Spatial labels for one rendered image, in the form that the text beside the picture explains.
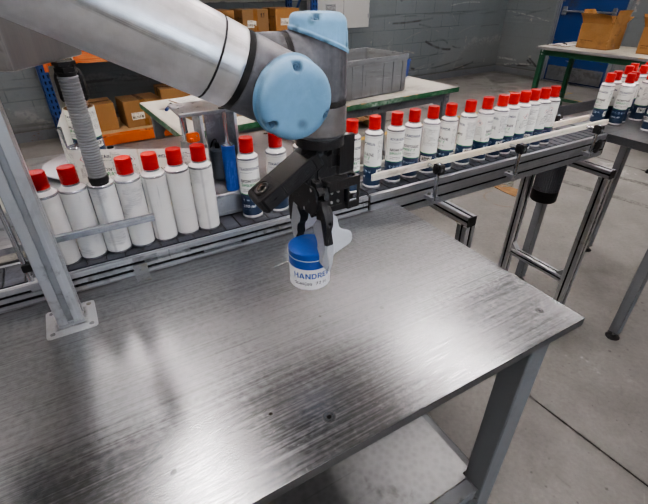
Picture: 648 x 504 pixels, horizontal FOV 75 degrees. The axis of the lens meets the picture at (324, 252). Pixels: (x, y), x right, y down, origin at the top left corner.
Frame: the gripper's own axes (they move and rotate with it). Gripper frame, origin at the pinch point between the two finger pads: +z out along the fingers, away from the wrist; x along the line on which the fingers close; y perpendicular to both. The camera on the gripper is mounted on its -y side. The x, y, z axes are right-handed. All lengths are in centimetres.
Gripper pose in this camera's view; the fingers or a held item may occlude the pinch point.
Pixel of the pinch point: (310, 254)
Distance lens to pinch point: 70.7
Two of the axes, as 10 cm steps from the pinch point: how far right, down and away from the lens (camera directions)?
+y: 8.3, -3.0, 4.7
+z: 0.0, 8.4, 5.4
